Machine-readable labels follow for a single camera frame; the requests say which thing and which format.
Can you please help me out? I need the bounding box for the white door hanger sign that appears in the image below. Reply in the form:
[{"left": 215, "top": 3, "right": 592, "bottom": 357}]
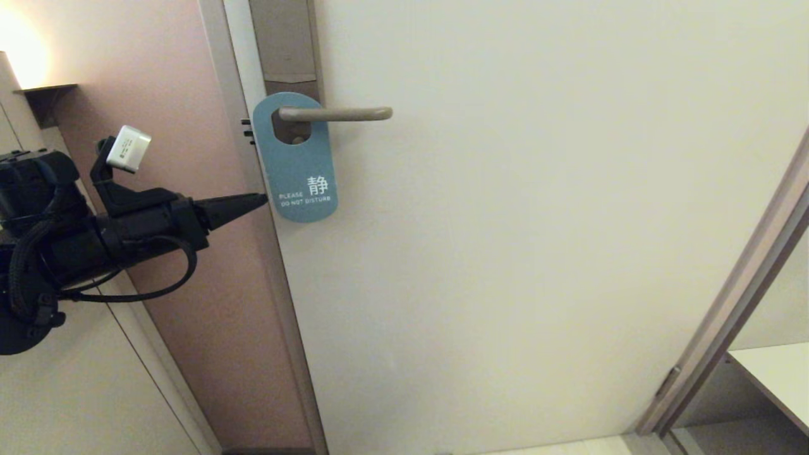
[{"left": 252, "top": 92, "right": 338, "bottom": 224}]

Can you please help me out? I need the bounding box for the bronze door lock plate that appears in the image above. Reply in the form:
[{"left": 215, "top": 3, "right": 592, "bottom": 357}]
[{"left": 248, "top": 0, "right": 325, "bottom": 146}]

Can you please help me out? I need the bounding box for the cream white door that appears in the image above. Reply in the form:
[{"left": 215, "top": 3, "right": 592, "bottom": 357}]
[{"left": 215, "top": 0, "right": 809, "bottom": 455}]

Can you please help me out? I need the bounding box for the cream wardrobe panel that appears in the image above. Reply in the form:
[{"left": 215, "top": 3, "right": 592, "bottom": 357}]
[{"left": 0, "top": 52, "right": 222, "bottom": 455}]

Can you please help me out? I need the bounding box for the white closet shelf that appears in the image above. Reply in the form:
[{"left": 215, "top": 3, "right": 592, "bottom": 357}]
[{"left": 726, "top": 343, "right": 809, "bottom": 438}]

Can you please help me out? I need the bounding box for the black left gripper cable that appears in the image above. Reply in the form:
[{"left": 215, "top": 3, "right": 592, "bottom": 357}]
[{"left": 60, "top": 235, "right": 198, "bottom": 303}]

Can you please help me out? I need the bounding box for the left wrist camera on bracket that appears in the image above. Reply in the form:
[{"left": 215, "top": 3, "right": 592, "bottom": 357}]
[{"left": 90, "top": 125, "right": 184, "bottom": 215}]

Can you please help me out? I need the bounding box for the beige metal door handle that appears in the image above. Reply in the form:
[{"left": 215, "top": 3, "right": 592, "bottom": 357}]
[{"left": 278, "top": 107, "right": 393, "bottom": 123}]

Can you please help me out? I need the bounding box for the taupe frame hinge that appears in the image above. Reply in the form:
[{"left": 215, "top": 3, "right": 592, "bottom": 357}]
[{"left": 655, "top": 367, "right": 682, "bottom": 399}]

